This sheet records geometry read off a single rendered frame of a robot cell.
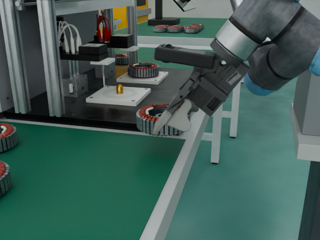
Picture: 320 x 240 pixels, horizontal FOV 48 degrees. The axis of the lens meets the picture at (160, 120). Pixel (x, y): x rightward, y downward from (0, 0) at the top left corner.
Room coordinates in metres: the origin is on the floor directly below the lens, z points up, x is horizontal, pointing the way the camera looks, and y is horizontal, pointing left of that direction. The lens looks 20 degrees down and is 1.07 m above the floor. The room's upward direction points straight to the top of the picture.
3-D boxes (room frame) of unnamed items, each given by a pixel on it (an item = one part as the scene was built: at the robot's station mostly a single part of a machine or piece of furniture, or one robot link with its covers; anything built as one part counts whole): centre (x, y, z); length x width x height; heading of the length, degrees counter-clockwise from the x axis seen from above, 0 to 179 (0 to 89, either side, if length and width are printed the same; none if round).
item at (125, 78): (1.25, 0.06, 0.78); 0.15 x 0.15 x 0.01; 76
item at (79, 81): (1.05, 0.26, 0.80); 0.07 x 0.05 x 0.06; 166
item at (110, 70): (1.29, 0.20, 0.80); 0.07 x 0.05 x 0.06; 166
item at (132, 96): (1.02, 0.12, 0.78); 0.15 x 0.15 x 0.01; 76
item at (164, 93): (1.14, 0.10, 0.76); 0.64 x 0.47 x 0.02; 166
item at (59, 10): (1.16, 0.19, 1.03); 0.62 x 0.01 x 0.03; 166
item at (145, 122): (0.70, -0.01, 0.82); 0.11 x 0.11 x 0.04
